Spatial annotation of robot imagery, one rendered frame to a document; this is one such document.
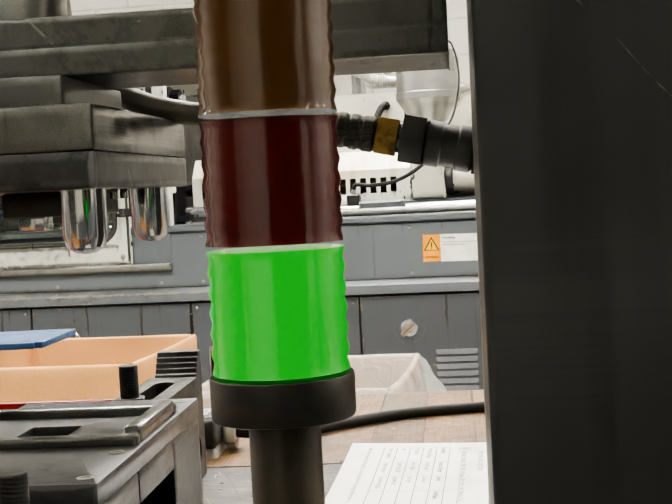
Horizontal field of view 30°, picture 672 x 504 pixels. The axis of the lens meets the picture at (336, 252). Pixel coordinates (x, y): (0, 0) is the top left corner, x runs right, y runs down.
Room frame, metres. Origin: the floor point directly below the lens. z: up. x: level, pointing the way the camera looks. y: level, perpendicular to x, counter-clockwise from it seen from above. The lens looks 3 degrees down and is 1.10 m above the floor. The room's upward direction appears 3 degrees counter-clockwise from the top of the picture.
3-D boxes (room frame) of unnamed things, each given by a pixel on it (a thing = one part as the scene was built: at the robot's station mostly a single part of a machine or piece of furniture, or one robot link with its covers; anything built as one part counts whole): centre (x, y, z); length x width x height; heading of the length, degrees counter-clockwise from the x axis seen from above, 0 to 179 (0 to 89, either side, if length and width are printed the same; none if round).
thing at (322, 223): (0.34, 0.02, 1.10); 0.04 x 0.04 x 0.03
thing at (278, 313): (0.34, 0.02, 1.07); 0.04 x 0.04 x 0.03
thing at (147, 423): (0.61, 0.10, 0.98); 0.07 x 0.01 x 0.03; 174
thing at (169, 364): (0.85, 0.12, 0.95); 0.06 x 0.03 x 0.09; 174
